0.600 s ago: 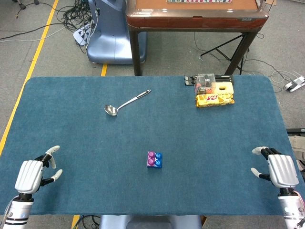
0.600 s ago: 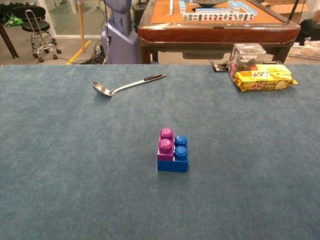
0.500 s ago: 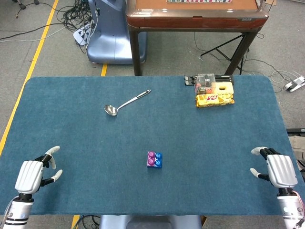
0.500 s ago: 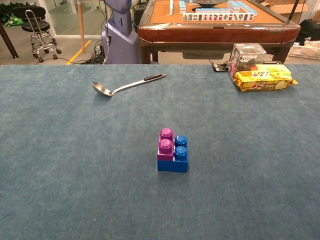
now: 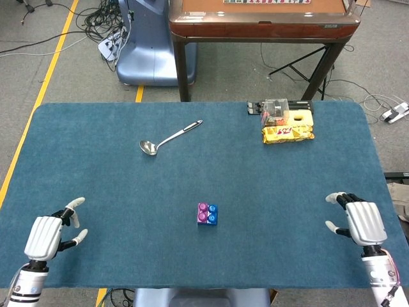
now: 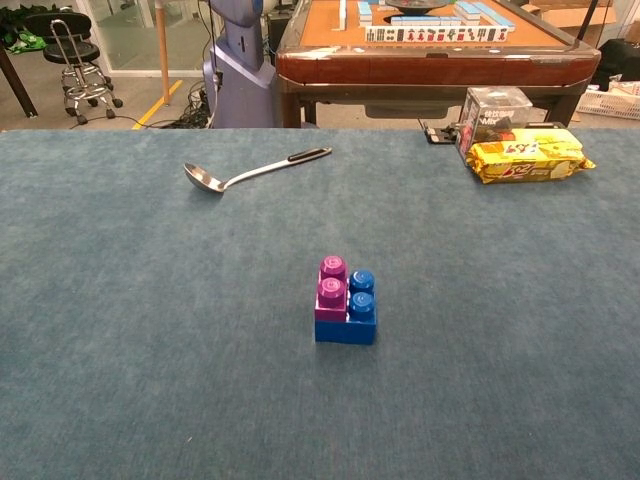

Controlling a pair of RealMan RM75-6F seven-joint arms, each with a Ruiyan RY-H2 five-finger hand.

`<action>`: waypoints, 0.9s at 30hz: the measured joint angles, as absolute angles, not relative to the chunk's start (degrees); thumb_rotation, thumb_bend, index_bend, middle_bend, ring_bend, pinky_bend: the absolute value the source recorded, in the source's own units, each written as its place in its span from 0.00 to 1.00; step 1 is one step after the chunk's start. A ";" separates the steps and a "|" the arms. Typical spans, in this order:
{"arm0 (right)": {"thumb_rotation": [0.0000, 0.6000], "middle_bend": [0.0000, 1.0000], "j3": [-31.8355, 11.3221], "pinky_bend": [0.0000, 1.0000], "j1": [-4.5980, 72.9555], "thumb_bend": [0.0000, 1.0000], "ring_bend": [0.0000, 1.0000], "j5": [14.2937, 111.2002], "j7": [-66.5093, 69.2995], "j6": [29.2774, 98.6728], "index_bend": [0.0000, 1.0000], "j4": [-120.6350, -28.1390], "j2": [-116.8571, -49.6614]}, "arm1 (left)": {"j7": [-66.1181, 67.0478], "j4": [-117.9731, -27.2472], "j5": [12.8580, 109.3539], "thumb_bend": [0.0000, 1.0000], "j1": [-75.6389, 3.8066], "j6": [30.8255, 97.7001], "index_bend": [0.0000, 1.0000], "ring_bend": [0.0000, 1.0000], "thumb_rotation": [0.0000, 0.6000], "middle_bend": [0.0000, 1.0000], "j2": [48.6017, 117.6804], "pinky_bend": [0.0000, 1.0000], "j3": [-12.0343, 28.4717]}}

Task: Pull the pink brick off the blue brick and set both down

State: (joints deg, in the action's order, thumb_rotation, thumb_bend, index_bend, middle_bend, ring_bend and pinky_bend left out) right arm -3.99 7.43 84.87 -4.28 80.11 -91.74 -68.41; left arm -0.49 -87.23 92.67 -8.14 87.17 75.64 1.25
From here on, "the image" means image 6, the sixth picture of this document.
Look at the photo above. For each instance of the purple building block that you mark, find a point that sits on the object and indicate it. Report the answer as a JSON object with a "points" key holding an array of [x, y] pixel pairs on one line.
{"points": [[330, 300]]}

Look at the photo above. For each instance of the blue and purple toy block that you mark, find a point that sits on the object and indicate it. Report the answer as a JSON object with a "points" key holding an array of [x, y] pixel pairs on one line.
{"points": [[360, 332]]}

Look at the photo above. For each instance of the blue felt table cover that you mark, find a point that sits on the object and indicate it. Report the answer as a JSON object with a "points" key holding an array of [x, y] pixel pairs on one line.
{"points": [[320, 400]]}

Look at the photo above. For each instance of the brown mahjong table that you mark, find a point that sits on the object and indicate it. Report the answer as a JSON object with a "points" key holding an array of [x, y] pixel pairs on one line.
{"points": [[425, 65]]}

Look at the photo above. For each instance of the clear plastic box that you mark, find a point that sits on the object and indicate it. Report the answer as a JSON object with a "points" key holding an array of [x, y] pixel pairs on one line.
{"points": [[492, 107]]}

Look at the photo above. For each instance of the yellow biscuit packet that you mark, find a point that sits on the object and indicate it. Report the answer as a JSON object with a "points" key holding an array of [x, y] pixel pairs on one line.
{"points": [[525, 165]]}

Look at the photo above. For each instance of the mahjong tile row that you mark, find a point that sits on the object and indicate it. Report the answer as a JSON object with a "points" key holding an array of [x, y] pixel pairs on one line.
{"points": [[435, 34]]}

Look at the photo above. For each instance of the wooden pole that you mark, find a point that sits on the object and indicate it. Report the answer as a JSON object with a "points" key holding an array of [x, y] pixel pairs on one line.
{"points": [[162, 50]]}

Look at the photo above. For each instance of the yellow box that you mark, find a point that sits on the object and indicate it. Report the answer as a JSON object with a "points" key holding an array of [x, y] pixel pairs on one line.
{"points": [[550, 136]]}

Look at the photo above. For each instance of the black wheeled stool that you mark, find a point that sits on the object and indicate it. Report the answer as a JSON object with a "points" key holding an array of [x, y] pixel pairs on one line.
{"points": [[70, 50]]}

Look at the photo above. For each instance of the white plastic basket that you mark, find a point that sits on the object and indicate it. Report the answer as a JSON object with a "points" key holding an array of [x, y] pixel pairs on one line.
{"points": [[607, 105]]}

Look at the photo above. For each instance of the black bag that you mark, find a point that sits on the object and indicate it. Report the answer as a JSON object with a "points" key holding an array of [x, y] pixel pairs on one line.
{"points": [[622, 62]]}

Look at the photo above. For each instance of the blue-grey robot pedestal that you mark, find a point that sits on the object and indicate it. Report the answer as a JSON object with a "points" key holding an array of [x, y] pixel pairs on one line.
{"points": [[240, 85]]}

